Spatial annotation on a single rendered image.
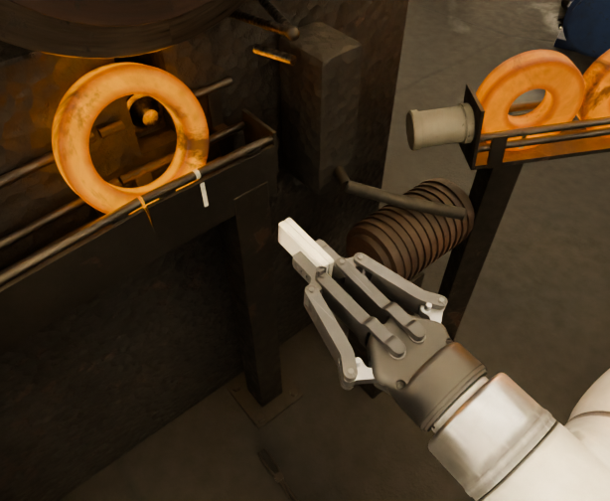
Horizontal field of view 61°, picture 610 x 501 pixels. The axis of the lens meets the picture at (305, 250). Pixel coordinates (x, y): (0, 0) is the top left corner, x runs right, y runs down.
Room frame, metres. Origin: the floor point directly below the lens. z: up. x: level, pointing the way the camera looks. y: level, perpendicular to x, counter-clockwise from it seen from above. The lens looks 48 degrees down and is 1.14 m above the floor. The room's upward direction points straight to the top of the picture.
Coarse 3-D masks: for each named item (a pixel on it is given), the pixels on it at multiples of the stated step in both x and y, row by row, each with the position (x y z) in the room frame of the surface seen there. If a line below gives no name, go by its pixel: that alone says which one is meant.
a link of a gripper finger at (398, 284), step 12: (360, 252) 0.34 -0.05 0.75; (360, 264) 0.32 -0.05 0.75; (372, 264) 0.32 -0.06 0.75; (372, 276) 0.32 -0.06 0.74; (384, 276) 0.31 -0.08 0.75; (396, 276) 0.31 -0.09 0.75; (384, 288) 0.31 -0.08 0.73; (396, 288) 0.30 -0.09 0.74; (408, 288) 0.30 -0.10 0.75; (420, 288) 0.30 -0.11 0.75; (396, 300) 0.30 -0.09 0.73; (408, 300) 0.29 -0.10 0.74; (420, 300) 0.29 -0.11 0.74; (432, 300) 0.29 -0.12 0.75; (444, 300) 0.29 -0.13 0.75
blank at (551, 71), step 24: (504, 72) 0.67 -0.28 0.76; (528, 72) 0.66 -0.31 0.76; (552, 72) 0.66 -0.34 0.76; (576, 72) 0.66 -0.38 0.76; (480, 96) 0.67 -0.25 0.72; (504, 96) 0.65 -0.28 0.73; (552, 96) 0.66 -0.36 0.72; (576, 96) 0.66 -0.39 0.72; (504, 120) 0.66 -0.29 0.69; (528, 120) 0.67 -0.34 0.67; (552, 120) 0.66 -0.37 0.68
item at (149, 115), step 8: (144, 96) 0.60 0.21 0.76; (136, 104) 0.59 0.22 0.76; (144, 104) 0.59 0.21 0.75; (152, 104) 0.60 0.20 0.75; (136, 112) 0.58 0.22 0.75; (144, 112) 0.58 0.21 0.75; (152, 112) 0.59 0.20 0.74; (136, 120) 0.58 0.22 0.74; (144, 120) 0.58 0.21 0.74; (152, 120) 0.59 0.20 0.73
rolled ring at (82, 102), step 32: (128, 64) 0.54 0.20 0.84; (64, 96) 0.51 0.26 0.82; (96, 96) 0.50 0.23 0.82; (160, 96) 0.54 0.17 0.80; (192, 96) 0.56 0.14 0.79; (64, 128) 0.47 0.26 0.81; (192, 128) 0.54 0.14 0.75; (64, 160) 0.45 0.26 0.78; (192, 160) 0.53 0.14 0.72; (96, 192) 0.45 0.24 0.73; (128, 192) 0.47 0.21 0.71
